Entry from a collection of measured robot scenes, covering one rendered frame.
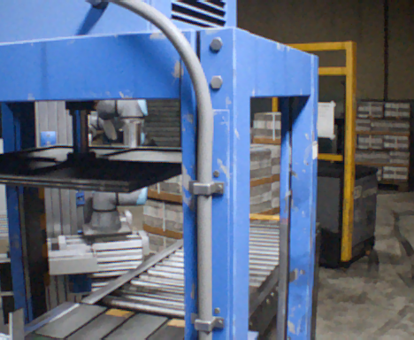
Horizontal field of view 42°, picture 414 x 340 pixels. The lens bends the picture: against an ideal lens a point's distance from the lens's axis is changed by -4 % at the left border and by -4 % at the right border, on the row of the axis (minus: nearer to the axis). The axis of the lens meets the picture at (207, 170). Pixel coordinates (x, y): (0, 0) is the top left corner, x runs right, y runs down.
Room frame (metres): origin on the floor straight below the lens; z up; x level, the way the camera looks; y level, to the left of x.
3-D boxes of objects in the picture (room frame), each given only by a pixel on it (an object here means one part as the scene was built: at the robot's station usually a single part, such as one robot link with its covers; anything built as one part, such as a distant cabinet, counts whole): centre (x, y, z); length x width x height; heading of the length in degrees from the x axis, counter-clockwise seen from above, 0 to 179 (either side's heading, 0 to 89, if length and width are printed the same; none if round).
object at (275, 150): (3.99, -0.40, 0.95); 0.38 x 0.29 x 0.23; 48
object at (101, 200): (2.58, 0.48, 0.98); 0.13 x 0.12 x 0.14; 93
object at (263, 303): (2.10, -0.32, 0.74); 1.34 x 0.05 x 0.12; 159
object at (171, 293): (1.76, 0.08, 0.77); 0.47 x 0.05 x 0.05; 69
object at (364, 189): (4.82, -1.11, 0.40); 0.69 x 0.55 x 0.80; 49
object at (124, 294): (1.70, 0.11, 0.77); 0.47 x 0.05 x 0.05; 69
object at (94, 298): (2.28, 0.16, 0.74); 1.34 x 0.05 x 0.12; 159
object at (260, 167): (3.77, -0.21, 0.95); 0.38 x 0.29 x 0.23; 50
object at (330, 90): (4.56, -0.89, 1.27); 0.57 x 0.01 x 0.65; 49
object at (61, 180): (1.24, 0.28, 1.30); 0.55 x 0.55 x 0.03; 69
